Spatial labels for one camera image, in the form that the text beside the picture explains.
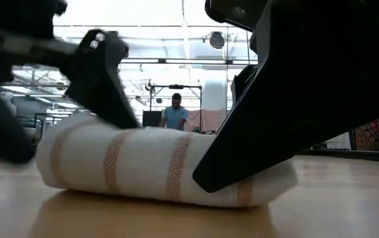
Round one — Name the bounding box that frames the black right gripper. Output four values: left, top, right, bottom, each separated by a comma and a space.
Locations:
265, 0, 379, 57

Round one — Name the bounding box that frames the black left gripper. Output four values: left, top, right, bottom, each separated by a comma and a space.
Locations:
0, 0, 80, 165

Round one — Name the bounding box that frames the white towel with red stripes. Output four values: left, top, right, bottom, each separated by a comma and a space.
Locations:
36, 114, 298, 208

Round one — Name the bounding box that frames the pink curtain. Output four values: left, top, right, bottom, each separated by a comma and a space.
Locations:
184, 108, 228, 133

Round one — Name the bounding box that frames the black tabletop robot device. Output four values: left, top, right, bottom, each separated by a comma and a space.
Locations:
191, 126, 217, 136

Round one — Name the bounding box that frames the black monitor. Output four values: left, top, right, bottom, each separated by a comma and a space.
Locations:
142, 110, 163, 128

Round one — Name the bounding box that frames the person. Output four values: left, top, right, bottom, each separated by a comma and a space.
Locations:
158, 93, 190, 132
353, 114, 379, 152

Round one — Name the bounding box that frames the black metal frame stand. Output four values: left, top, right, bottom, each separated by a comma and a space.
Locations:
149, 84, 203, 132

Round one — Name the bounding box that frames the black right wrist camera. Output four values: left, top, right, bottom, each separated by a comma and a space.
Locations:
204, 0, 270, 33

